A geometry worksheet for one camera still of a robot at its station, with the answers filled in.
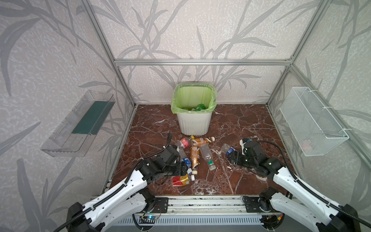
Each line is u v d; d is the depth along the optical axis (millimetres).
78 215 387
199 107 969
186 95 954
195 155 866
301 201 470
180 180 770
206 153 912
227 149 933
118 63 940
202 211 730
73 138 633
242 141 757
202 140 930
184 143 912
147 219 718
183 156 852
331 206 411
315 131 633
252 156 621
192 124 865
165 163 562
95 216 398
